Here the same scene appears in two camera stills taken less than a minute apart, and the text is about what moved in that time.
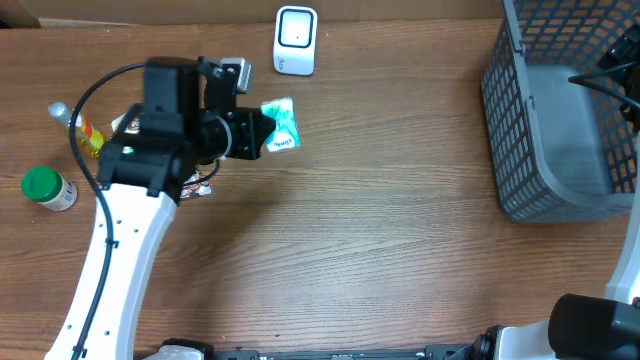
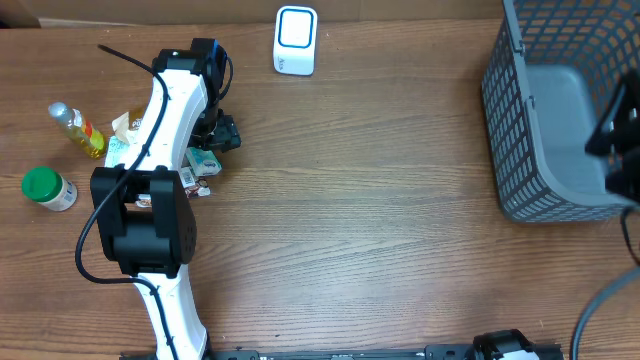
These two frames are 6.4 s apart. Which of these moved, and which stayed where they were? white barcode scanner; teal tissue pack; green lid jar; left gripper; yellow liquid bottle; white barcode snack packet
Moved: teal tissue pack; left gripper
Stayed: white barcode scanner; green lid jar; white barcode snack packet; yellow liquid bottle
